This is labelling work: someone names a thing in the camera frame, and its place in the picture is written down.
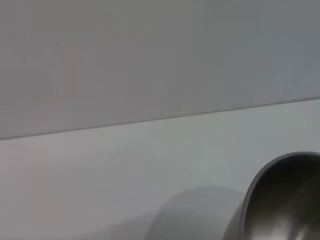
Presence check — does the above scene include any stainless steel mixing bowl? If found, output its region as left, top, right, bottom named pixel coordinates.
left=221, top=151, right=320, bottom=240

